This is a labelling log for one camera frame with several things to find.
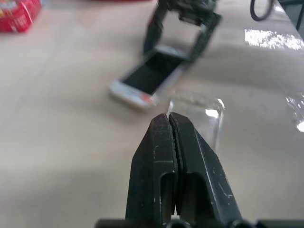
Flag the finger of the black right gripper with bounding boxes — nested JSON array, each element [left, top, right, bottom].
[[143, 6, 167, 56], [184, 11, 223, 71]]

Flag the white smartphone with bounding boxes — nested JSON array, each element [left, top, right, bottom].
[[109, 46, 191, 111]]

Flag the clear plastic phone case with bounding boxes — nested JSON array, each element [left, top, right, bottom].
[[166, 88, 227, 153]]

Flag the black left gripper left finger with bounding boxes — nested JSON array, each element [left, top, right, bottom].
[[125, 113, 178, 221]]

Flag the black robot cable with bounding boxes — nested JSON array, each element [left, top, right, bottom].
[[249, 0, 276, 21]]

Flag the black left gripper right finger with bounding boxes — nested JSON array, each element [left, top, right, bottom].
[[169, 112, 243, 221]]

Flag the red cardboard box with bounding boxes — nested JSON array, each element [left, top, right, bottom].
[[0, 0, 42, 33]]

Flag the clear plastic wrapper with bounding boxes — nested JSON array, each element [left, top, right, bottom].
[[285, 93, 304, 132]]

